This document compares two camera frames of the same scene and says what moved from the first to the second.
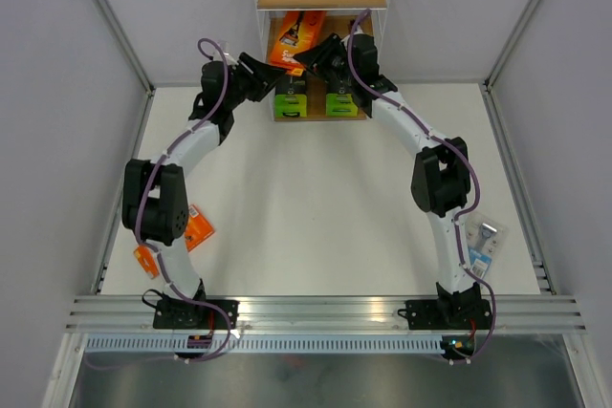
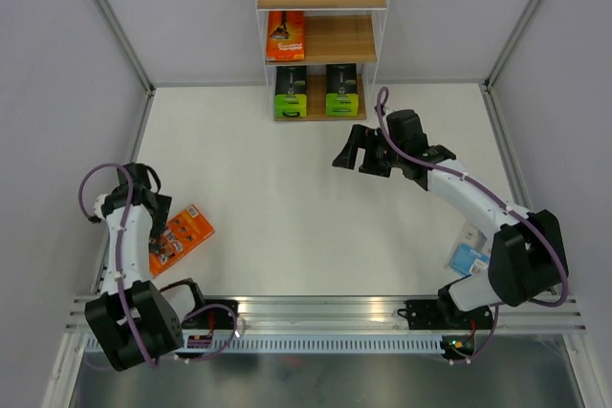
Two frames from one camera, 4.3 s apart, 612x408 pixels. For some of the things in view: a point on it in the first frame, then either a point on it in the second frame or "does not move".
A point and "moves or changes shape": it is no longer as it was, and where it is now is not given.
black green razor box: [290, 96] does not move
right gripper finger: [327, 58] → [357, 139]
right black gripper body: [353, 77] → [380, 157]
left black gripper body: [235, 96] → [160, 216]
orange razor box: [299, 32] moves or changes shape
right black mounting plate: [435, 314] does not move
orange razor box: [198, 229] does not move
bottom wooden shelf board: [316, 102] does not move
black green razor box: [338, 97] does not move
